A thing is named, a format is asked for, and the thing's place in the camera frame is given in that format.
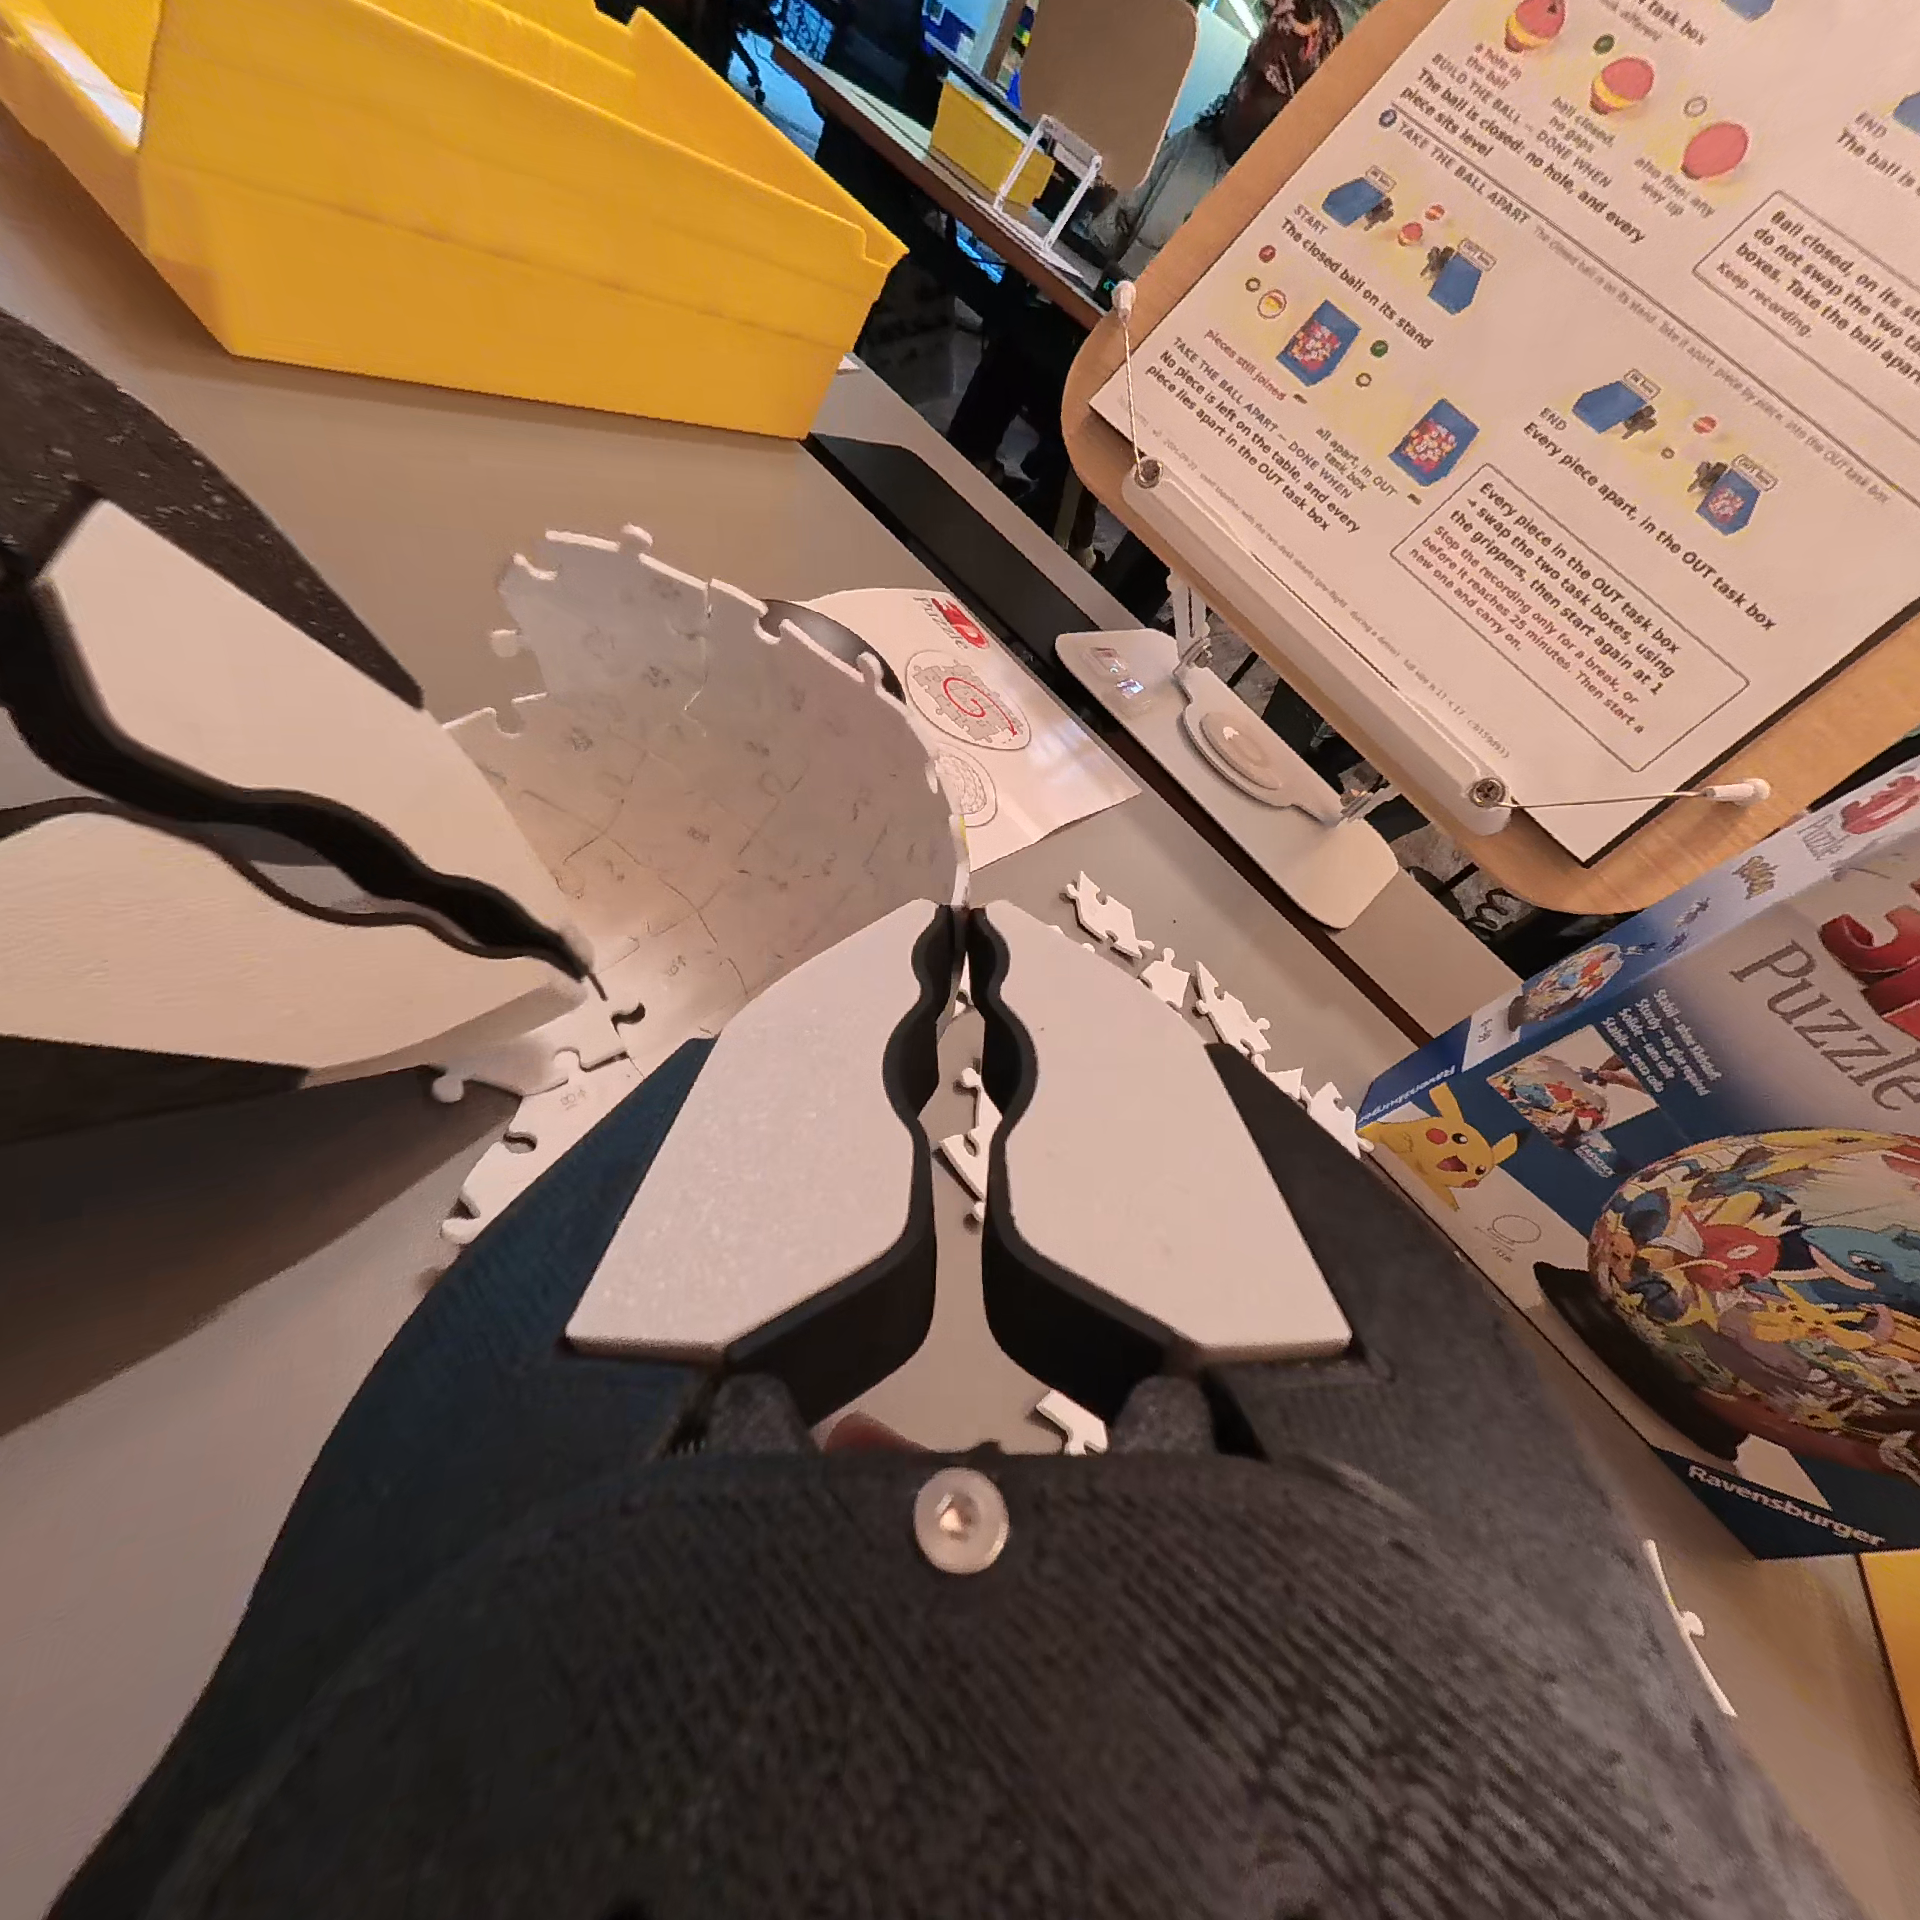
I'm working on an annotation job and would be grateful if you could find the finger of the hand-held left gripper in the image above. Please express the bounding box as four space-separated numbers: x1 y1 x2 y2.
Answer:
0 499 609 998
0 802 587 1074

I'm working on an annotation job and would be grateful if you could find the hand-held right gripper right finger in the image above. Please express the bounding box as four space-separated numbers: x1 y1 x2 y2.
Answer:
966 897 1360 1427

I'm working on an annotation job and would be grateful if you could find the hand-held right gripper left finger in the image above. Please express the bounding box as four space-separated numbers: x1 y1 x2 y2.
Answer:
562 900 970 1427

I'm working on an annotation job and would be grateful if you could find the pile of puzzle pieces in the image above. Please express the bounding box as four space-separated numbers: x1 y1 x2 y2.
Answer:
932 877 1370 1460

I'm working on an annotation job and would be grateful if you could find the partly built white puzzle ball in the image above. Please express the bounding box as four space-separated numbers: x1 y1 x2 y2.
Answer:
432 525 980 1250

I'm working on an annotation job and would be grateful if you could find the folded puzzle instruction leaflet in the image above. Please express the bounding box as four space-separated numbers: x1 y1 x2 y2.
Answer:
790 587 1145 874

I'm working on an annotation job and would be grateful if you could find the blue puzzle ball box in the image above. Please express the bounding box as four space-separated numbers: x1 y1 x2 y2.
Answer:
1353 761 1920 1561

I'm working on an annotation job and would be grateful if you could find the black round ball stand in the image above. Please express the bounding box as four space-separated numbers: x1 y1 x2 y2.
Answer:
773 598 910 705

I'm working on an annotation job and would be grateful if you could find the single white puzzle piece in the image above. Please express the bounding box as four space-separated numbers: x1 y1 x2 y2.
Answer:
1640 1536 1742 1722

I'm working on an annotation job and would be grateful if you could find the background grey table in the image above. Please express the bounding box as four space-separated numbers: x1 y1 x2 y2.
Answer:
773 37 1125 329

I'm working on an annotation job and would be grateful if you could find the yellow card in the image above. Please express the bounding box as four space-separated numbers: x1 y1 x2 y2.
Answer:
1856 1549 1920 1760

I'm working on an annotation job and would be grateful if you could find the printed task instruction sheet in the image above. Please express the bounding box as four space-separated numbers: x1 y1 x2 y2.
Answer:
1090 0 1920 865

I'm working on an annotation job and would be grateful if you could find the small yellow bin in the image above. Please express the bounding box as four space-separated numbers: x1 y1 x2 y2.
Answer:
929 75 1056 209

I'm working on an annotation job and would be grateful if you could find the clear acrylic sign holder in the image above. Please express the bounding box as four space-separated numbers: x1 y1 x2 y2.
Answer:
990 116 1106 244

